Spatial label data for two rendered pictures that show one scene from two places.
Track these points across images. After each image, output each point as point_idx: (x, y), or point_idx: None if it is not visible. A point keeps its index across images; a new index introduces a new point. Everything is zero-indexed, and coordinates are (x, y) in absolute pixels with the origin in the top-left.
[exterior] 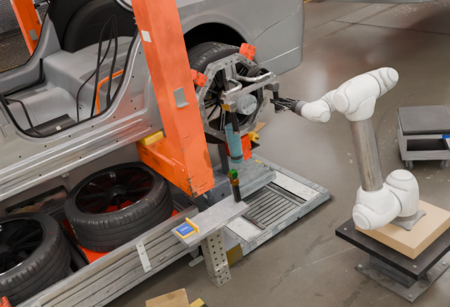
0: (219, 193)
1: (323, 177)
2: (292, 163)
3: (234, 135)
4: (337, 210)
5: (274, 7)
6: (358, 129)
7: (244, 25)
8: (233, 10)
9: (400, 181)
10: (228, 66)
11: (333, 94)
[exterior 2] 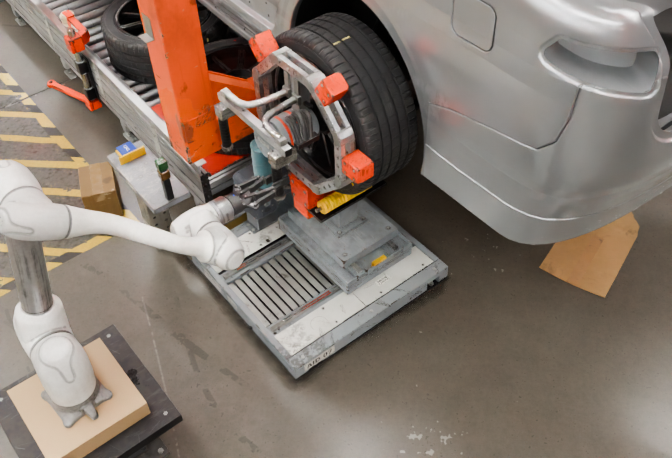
0: None
1: (367, 379)
2: (425, 334)
3: (251, 154)
4: (262, 387)
5: (481, 90)
6: None
7: (415, 61)
8: (402, 20)
9: (40, 344)
10: (290, 74)
11: (200, 232)
